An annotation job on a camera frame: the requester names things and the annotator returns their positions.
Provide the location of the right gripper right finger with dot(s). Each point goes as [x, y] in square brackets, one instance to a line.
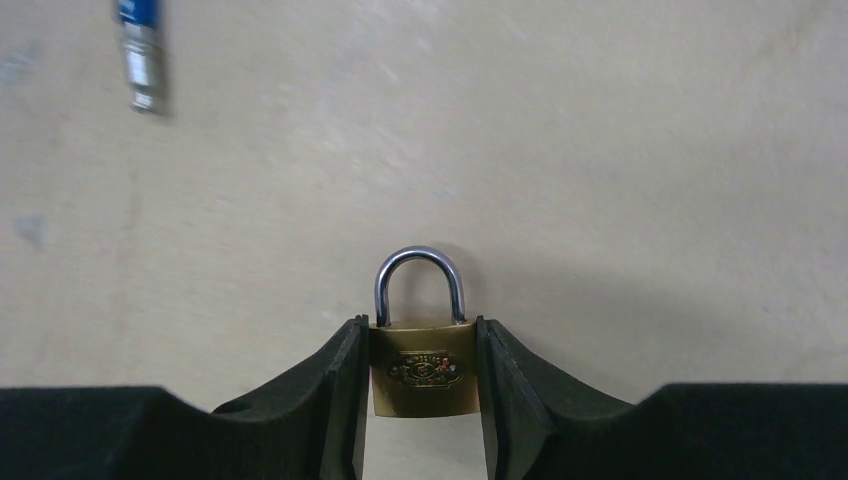
[540, 422]

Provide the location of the blue cable lock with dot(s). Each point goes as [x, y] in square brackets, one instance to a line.
[141, 39]

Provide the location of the brass padlock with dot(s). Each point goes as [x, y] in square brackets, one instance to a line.
[423, 368]

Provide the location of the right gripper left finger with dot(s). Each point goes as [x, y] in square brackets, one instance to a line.
[307, 423]

